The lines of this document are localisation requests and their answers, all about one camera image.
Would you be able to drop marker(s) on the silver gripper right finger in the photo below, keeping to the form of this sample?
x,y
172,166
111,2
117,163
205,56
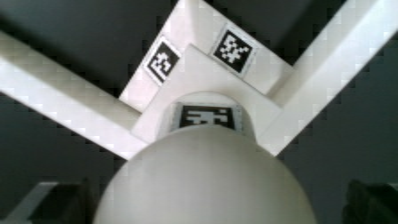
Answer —
x,y
372,203

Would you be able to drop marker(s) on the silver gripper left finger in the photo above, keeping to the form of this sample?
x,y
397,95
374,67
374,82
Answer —
x,y
58,204

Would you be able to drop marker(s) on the white lamp bulb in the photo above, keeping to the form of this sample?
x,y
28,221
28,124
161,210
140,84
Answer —
x,y
205,179

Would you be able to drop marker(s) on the white lamp base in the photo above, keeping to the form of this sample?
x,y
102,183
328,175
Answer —
x,y
205,58

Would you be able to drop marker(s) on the white L-shaped fence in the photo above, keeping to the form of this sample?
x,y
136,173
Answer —
x,y
49,88

